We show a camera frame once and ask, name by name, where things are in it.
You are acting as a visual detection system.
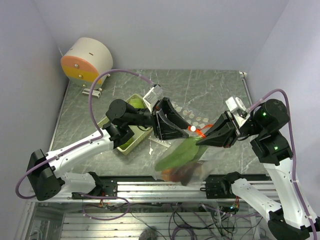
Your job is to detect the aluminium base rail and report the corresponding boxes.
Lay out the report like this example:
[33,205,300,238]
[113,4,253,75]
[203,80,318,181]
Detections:
[32,174,291,203]

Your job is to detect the green leafy vegetable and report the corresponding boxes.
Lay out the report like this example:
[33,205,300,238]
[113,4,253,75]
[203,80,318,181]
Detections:
[154,137,208,172]

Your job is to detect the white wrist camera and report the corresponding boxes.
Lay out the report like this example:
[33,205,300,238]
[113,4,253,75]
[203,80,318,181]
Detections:
[142,84,163,112]
[225,96,250,128]

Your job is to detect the large green cabbage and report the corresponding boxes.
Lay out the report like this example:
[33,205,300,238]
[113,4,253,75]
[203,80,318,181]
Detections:
[128,98,145,109]

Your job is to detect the round drawer cabinet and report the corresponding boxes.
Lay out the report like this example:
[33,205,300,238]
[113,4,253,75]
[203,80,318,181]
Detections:
[60,37,114,89]

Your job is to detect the pale green perforated basket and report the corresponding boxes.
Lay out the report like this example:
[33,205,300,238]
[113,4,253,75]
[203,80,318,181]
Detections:
[97,93,153,156]

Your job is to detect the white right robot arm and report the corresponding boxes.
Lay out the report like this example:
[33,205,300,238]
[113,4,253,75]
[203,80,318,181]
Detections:
[196,97,320,240]

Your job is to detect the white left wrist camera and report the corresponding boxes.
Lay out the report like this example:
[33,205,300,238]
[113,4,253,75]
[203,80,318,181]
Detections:
[142,84,163,112]

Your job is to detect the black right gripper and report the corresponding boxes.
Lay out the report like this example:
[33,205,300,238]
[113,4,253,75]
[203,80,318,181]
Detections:
[195,108,265,148]

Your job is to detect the red meat slab orange rind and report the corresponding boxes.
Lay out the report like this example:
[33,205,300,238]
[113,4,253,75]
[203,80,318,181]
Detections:
[161,164,201,186]

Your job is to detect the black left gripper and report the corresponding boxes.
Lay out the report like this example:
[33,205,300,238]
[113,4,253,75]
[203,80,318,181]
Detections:
[125,97,192,142]

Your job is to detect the small white grey block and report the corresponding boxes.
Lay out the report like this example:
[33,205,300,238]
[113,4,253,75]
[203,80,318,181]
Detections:
[81,88,101,98]

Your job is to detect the clear bag white dots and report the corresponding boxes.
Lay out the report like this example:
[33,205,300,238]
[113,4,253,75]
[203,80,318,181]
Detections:
[149,102,213,148]

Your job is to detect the clear bag orange zipper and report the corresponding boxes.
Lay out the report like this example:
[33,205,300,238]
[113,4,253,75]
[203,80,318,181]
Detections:
[153,124,213,186]

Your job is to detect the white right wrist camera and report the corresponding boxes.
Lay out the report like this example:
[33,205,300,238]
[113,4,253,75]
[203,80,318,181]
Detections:
[225,96,250,128]

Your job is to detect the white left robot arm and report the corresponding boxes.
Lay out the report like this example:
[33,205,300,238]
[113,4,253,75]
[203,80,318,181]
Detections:
[26,97,191,201]

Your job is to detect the loose cables under table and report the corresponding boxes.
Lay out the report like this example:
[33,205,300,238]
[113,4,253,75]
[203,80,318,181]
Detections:
[79,194,278,240]

